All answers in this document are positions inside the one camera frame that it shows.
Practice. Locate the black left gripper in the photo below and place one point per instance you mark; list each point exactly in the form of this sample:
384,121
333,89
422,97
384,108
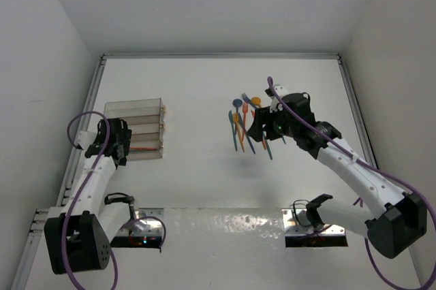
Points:
125,140

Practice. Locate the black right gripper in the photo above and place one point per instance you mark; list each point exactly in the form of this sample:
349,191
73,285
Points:
263,116

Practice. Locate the orange plastic spoon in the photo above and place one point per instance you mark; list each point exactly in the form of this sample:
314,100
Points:
143,149

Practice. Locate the yellow plastic spoon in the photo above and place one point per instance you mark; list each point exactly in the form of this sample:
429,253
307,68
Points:
256,101

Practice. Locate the blue plastic fork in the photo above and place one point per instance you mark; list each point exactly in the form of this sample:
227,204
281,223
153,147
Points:
249,101

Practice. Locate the blue plastic spoon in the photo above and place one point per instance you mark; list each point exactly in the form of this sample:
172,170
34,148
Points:
237,103

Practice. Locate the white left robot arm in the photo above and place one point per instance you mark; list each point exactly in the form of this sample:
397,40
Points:
78,240

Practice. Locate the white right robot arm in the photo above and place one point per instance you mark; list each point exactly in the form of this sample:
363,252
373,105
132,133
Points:
394,219

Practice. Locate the orange plastic fork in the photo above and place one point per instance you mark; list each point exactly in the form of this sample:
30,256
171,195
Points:
245,111

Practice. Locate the clear acrylic utensil organizer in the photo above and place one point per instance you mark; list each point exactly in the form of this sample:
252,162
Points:
145,118

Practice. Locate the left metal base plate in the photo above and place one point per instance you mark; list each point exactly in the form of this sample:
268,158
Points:
149,223

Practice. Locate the metal base plate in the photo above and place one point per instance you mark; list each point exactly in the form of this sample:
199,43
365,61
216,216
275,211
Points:
149,223
296,224

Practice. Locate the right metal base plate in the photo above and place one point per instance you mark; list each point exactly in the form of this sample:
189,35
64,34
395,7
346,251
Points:
296,224

